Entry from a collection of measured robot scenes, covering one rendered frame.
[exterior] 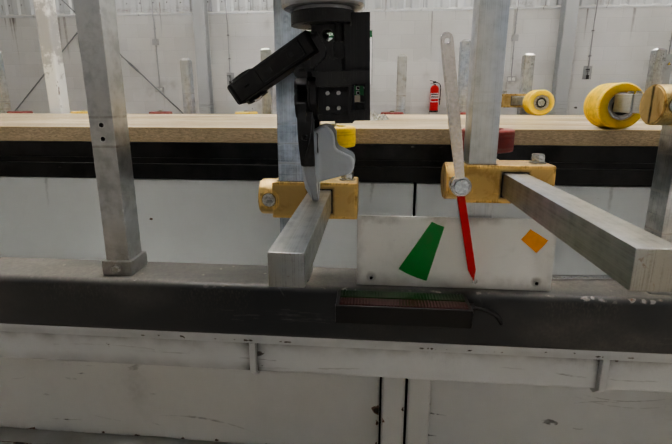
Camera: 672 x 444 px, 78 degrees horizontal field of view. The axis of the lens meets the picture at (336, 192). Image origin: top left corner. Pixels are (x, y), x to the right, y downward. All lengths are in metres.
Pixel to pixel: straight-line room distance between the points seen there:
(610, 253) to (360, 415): 0.79
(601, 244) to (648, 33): 8.64
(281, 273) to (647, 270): 0.25
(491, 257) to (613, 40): 8.18
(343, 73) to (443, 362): 0.46
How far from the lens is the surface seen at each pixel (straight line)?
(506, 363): 0.72
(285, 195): 0.56
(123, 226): 0.67
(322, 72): 0.45
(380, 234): 0.57
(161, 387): 1.13
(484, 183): 0.57
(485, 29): 0.57
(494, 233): 0.59
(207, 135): 0.82
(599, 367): 0.77
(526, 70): 1.73
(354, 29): 0.47
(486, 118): 0.56
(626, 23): 8.81
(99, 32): 0.65
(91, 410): 1.25
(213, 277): 0.64
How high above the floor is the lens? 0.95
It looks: 13 degrees down
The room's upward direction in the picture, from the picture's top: straight up
